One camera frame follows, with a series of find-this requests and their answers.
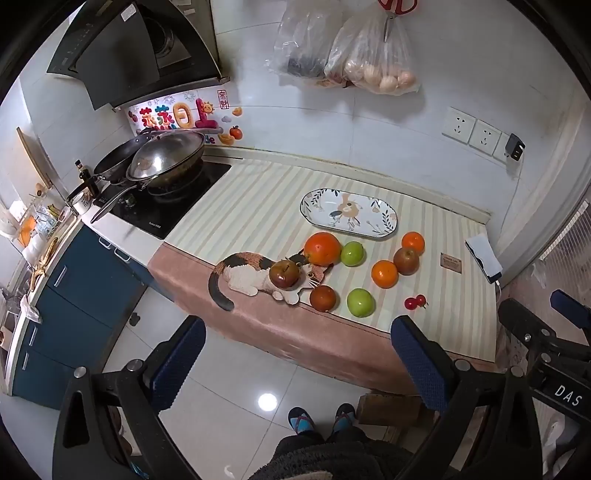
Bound oval floral ceramic plate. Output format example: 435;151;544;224
300;188;400;241

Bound person's dark fleece clothing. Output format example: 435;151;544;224
248;427;416;480

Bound red apple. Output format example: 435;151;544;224
269;260;301;291
309;285;338;313
393;247;420;277

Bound black range hood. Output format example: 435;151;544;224
46;0;223;112

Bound steel wok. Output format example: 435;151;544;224
91;130;206;223

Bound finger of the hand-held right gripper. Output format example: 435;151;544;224
550;289;591;330
498;298;570;358

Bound plastic bag of eggs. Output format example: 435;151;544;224
323;4;421;97

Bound blue striped slipper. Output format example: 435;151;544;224
331;403;357;433
288;407;315;435

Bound red handled scissors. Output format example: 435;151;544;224
378;0;419;43

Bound green apple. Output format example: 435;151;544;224
346;288;377;318
341;241;365;267

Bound plastic bag with dark contents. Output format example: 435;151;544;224
265;0;343;87

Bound wooden cutting board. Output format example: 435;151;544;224
17;127;54;190

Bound white wall socket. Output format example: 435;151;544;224
470;119;503;153
492;133;514;161
442;107;476;145

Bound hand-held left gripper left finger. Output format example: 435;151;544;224
52;315;207;480

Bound blue kitchen cabinet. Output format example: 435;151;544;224
11;226;156;411

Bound striped cat print table mat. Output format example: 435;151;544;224
148;159;500;394

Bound black frying pan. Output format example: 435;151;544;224
67;133;160;204

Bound small orange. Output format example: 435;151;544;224
372;260;399;289
401;232;426;256

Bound large orange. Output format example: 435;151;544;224
303;232;343;267

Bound colourful wall stickers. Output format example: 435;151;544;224
127;90;244;147

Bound black charger plug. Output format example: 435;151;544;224
505;133;526;162

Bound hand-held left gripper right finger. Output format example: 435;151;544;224
390;315;551;480

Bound black gas stove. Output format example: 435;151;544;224
93;159;232;240

